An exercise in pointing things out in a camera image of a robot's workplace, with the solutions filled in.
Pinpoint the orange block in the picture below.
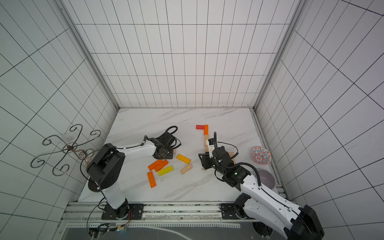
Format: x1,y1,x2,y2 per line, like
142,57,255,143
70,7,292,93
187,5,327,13
204,125,209,135
154,160,169,172
147,172,157,188
148,160,163,171

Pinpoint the amber yellow block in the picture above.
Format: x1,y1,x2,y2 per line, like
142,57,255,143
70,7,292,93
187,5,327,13
177,154,191,165

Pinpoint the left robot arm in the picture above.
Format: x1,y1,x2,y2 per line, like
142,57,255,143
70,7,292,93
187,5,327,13
87,140,181,220

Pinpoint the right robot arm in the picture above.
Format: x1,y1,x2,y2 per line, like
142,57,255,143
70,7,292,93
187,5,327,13
199,145,325,240

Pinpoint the patterned red blue plate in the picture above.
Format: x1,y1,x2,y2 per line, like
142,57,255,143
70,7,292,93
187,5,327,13
251,147,272,165

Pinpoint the purple bowl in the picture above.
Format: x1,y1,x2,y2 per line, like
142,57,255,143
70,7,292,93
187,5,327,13
258,169,276,190

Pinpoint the black round plate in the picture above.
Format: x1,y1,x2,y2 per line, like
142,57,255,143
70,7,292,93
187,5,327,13
88,179,101,193

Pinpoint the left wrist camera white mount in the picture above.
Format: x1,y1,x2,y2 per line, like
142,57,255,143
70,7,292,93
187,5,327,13
160,132,177,148

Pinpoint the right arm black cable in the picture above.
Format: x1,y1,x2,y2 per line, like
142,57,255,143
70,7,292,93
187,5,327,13
212,131,262,188

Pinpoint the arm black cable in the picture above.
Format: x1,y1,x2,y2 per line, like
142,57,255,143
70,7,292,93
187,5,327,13
143,125,182,149
212,131,262,188

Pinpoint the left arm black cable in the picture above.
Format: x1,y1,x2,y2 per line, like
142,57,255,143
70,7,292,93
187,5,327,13
143,125,182,149

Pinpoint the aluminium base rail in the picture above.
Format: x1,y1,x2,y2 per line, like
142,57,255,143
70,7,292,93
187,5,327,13
64,200,304,224

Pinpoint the metal scroll wall ornament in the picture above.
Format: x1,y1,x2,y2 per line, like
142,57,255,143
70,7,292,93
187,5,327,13
30,124,102,177

